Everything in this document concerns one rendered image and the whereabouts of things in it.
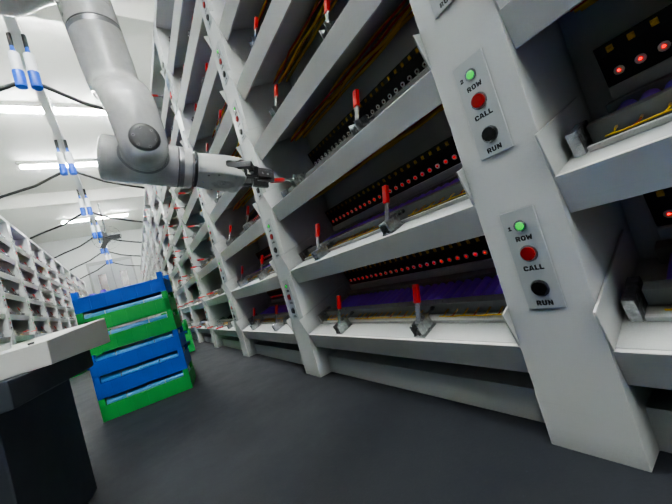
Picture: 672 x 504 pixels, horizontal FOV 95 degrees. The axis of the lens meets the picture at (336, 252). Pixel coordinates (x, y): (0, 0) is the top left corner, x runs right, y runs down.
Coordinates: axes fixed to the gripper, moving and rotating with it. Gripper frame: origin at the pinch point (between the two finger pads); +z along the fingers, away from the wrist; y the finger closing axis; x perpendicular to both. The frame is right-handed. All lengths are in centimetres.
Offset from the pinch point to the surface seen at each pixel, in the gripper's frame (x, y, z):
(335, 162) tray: -3.1, 18.6, 8.8
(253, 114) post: 28.1, -16.0, 4.7
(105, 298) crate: -20, -77, -36
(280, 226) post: -7.3, -16.0, 10.5
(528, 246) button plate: -27, 50, 13
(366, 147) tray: -4.4, 27.8, 9.5
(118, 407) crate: -60, -78, -32
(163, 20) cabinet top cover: 115, -81, -14
